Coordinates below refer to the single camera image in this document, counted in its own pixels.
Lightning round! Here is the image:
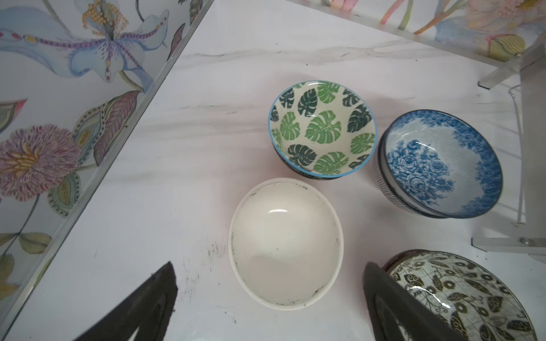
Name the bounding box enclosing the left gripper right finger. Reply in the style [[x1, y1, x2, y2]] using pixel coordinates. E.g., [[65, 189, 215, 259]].
[[362, 262, 466, 340]]

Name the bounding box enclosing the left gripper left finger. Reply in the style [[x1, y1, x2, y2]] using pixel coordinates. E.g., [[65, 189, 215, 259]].
[[77, 261, 178, 340]]

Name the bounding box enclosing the black floral pattern bowl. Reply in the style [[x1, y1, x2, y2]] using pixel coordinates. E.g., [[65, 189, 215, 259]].
[[384, 249, 537, 340]]

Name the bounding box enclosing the orange white bowl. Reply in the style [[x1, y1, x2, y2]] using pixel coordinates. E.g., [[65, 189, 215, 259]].
[[227, 178, 344, 311]]

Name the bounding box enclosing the steel two-tier dish rack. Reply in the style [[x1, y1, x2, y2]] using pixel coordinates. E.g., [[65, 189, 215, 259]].
[[471, 34, 545, 263]]

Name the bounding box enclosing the black checked bowl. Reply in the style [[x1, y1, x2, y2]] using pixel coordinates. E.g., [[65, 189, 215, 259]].
[[373, 136, 446, 219]]

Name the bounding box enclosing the blue floral bowl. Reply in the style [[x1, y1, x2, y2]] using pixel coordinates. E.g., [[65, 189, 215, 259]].
[[380, 109, 503, 219]]

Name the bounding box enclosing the green leaf pattern bowl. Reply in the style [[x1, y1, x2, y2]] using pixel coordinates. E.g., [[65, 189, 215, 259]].
[[268, 80, 378, 180]]

